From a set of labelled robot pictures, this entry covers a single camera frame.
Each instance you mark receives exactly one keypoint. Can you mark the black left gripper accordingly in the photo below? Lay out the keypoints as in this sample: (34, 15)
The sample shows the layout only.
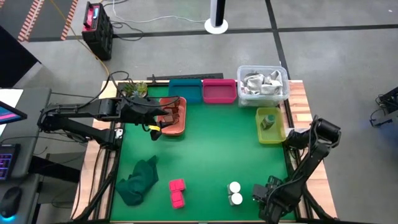
(133, 110)

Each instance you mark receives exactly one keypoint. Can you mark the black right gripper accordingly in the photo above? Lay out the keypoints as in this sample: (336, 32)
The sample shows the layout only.
(269, 194)

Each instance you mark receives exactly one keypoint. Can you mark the green-lidded spice jar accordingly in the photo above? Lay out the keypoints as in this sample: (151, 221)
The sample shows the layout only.
(268, 121)

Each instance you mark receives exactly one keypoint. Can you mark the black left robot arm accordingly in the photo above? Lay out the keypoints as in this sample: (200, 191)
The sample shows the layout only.
(81, 110)

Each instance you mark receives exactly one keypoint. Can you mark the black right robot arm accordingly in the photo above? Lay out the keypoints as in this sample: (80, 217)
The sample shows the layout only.
(308, 163)

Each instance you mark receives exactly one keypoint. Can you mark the yellow tape tag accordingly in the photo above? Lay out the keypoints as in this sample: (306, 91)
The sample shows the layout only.
(154, 127)

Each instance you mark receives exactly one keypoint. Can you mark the brown spice packet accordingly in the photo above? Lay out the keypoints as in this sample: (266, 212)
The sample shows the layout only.
(173, 109)
(170, 119)

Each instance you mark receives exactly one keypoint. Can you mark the orange plastic bin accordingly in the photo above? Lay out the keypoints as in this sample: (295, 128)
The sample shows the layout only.
(178, 127)

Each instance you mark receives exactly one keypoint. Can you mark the small potted succulent plant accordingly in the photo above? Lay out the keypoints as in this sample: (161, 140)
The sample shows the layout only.
(136, 88)

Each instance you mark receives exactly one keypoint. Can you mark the blue plastic bin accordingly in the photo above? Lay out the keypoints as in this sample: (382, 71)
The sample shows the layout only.
(186, 91)

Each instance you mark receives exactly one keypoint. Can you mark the black power strip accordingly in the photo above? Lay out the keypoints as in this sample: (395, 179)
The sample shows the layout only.
(186, 76)

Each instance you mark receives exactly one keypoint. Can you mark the yellow-green plastic bin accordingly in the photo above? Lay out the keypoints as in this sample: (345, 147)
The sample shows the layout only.
(273, 137)

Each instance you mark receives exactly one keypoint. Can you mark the dark green crumpled cloth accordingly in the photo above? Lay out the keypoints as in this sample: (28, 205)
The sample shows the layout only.
(138, 183)

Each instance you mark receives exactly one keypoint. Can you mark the green table mat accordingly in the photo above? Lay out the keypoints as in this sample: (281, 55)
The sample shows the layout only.
(211, 155)

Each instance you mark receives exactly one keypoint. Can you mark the pink plastic bin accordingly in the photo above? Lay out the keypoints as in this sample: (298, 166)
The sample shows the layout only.
(219, 91)

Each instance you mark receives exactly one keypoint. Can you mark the clear plastic storage container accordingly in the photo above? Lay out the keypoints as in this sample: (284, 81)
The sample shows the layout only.
(248, 101)

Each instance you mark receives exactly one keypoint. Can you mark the black crate with red top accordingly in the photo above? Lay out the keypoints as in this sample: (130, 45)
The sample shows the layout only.
(98, 34)

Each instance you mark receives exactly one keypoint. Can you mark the grey crumpled cloth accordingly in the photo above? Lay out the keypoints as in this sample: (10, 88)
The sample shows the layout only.
(262, 84)

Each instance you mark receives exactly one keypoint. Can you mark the white tower fan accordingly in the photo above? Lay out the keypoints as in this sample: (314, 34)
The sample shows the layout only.
(216, 15)

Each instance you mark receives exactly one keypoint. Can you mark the grey desk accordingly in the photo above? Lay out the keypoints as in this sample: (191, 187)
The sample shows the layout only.
(28, 137)

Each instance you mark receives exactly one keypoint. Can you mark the computer monitor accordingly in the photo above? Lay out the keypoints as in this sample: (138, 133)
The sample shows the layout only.
(11, 113)

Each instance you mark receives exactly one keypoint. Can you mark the white paper sheet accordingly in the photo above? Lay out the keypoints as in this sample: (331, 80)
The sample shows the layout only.
(9, 95)

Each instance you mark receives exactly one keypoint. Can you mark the black backlit keyboard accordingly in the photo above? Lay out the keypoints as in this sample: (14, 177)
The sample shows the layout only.
(6, 161)

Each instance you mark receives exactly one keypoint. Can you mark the black panel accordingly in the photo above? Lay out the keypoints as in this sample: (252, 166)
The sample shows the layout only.
(12, 59)

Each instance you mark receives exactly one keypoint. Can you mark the black computer mouse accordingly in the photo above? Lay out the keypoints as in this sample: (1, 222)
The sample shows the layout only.
(11, 202)

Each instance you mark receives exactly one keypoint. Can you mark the silver metal bracket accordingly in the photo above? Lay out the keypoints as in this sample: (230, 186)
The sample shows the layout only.
(119, 133)

